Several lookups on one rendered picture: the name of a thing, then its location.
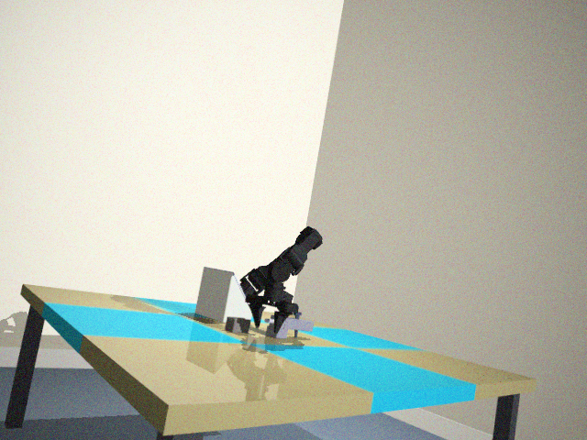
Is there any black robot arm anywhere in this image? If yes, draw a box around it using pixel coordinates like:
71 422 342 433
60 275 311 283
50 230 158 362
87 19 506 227
239 226 323 303

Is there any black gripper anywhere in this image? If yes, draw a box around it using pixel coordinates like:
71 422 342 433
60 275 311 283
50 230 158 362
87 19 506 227
245 280 299 334

